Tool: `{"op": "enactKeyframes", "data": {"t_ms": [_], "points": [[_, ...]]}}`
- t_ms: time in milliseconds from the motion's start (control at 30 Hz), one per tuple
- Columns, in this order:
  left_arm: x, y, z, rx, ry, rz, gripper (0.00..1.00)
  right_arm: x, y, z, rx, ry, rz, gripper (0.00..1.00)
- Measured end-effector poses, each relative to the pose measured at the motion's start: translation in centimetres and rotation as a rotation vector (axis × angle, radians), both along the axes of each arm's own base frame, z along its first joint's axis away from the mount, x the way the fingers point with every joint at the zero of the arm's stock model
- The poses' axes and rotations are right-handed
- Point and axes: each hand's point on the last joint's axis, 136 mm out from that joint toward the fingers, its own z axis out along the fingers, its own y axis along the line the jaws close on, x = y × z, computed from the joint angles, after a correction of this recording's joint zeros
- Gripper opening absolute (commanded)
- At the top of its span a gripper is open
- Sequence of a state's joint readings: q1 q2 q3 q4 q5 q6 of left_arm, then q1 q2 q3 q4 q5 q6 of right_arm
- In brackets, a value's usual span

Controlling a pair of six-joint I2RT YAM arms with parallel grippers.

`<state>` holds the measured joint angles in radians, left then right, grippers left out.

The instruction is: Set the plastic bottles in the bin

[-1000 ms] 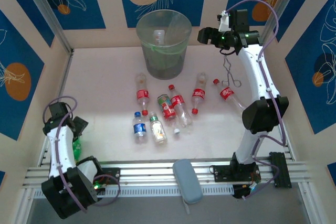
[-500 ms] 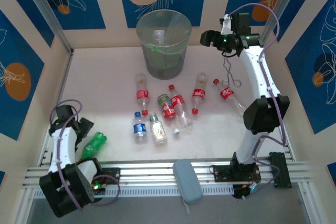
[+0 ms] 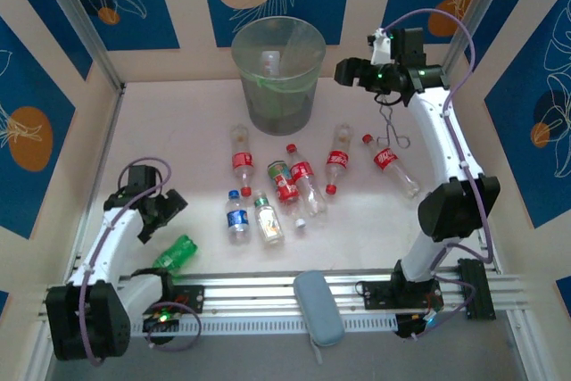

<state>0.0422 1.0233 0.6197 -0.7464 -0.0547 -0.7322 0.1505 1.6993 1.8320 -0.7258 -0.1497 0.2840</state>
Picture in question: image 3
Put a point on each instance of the green plastic bottle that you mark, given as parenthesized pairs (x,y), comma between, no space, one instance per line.
(176,254)

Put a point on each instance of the blue label water bottle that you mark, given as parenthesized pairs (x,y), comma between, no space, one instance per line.
(237,218)

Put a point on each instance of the cola bottle with red label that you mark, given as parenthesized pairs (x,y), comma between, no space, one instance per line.
(243,160)
(387,160)
(304,173)
(337,158)

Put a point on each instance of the green label clear bottle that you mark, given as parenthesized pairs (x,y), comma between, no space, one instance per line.
(269,222)

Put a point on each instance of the cartoon label plastic bottle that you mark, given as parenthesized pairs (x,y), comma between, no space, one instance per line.
(283,184)

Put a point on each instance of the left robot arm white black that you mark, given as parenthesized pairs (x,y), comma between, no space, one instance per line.
(107,242)

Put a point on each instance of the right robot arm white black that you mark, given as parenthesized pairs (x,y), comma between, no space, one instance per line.
(437,131)

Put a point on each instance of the translucent plastic bin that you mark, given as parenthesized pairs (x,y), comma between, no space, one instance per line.
(278,104)

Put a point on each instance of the clear bottle with white cap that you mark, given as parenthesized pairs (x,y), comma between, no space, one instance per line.
(270,63)

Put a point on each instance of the left control board with LED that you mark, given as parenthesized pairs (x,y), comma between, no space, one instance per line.
(160,318)

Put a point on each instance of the control board with led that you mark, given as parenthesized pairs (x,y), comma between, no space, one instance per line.
(160,318)
(415,325)

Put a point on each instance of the grey-blue zipper case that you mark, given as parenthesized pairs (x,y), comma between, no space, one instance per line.
(319,309)

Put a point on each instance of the right control board with LED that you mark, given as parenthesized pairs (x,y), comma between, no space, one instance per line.
(415,325)

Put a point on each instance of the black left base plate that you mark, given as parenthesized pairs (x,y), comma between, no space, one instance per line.
(189,298)

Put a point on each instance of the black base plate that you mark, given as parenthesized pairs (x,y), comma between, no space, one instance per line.
(379,295)
(189,298)

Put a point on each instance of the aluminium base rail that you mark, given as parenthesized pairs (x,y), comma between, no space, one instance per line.
(250,294)

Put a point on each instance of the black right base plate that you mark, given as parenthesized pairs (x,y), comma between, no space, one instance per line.
(379,295)

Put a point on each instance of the black rail bracket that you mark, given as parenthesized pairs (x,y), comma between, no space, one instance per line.
(476,289)

